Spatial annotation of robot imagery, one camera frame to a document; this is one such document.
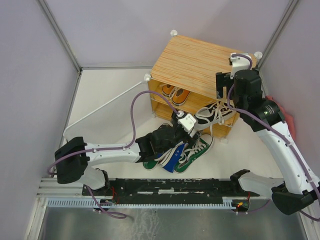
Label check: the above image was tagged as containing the wooden shoe cabinet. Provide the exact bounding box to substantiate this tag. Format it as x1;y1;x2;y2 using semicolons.
144;29;263;145

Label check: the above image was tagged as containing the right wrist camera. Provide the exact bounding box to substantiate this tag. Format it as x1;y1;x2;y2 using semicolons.
229;52;253;79

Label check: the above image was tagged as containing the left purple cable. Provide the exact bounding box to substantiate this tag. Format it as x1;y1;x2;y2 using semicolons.
46;91;183;177

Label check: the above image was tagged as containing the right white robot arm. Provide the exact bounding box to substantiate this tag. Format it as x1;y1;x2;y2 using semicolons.
215;68;320;215

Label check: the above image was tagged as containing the pink cloth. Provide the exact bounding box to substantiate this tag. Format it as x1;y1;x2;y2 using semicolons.
265;95;296;141

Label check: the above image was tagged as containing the light blue cable duct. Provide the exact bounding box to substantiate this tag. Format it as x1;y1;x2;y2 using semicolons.
46;197;235;210

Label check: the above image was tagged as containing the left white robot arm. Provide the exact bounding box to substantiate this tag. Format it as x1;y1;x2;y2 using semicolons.
54;123;200;195

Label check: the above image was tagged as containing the blue sneaker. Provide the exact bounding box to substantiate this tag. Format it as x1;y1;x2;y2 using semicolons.
154;142;186;173

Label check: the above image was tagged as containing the black sneaker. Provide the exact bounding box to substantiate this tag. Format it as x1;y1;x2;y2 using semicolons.
194;101;236;131

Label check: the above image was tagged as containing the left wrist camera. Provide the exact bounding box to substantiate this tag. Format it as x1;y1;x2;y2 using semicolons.
177;110;197;134

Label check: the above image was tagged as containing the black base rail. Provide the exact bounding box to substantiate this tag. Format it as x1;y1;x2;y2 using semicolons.
92;178;258;204

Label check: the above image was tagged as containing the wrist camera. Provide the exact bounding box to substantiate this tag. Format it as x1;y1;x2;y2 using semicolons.
229;52;253;79
177;110;197;134

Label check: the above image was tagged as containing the white cabinet door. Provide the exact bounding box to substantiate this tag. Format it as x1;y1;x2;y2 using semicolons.
63;82;149;144

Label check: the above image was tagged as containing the green sneaker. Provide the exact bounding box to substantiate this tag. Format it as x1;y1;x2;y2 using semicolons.
174;133;215;174
142;148;172;170

